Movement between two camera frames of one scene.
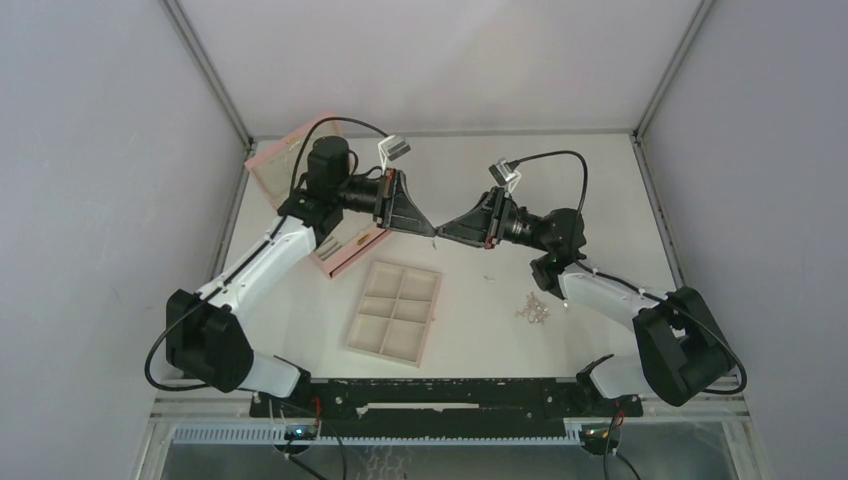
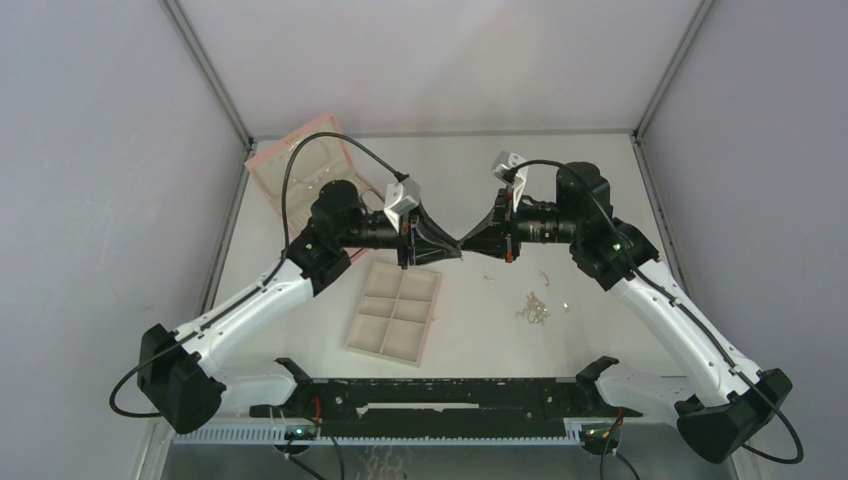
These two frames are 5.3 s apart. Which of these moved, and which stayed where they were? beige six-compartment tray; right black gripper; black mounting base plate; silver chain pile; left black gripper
Moved: left black gripper; right black gripper
Stayed: silver chain pile; black mounting base plate; beige six-compartment tray
